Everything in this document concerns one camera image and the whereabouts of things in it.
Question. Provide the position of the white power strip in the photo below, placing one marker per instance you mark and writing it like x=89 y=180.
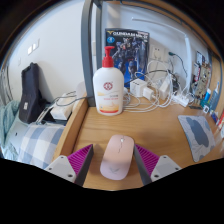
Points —
x=181 y=100

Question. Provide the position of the white wall power outlet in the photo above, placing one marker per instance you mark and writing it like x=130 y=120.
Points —
x=157 y=53

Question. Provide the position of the blue checked pillow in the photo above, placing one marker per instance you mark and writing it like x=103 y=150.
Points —
x=40 y=145

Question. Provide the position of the white desk lamp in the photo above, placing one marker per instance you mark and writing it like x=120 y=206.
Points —
x=187 y=56

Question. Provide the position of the grey cloud-print mouse pad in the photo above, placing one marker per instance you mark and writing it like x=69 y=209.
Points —
x=198 y=136

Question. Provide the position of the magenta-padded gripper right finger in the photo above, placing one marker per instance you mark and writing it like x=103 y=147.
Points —
x=161 y=166

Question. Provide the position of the white wall light switch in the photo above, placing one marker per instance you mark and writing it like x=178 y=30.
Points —
x=33 y=47

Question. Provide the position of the grey metal shelf frame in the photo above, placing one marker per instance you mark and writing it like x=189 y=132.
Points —
x=87 y=50

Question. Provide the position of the teal blanket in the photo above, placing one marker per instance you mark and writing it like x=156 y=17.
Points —
x=8 y=123

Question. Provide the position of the white charger block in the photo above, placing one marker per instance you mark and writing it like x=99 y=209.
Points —
x=137 y=87

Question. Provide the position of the white red-capped pump bottle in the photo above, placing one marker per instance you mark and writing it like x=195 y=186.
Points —
x=108 y=90

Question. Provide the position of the black bag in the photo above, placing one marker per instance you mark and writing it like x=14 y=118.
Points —
x=30 y=96

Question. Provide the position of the robot model kit box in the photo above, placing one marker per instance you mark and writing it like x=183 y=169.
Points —
x=131 y=50

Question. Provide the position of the wooden tree figure model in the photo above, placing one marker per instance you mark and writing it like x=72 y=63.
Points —
x=201 y=81

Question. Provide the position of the pink computer mouse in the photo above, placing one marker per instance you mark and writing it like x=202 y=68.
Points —
x=116 y=158

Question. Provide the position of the small white digital clock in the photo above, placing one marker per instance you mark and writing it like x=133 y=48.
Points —
x=206 y=109

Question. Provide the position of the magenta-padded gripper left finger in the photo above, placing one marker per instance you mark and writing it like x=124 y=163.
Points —
x=65 y=166

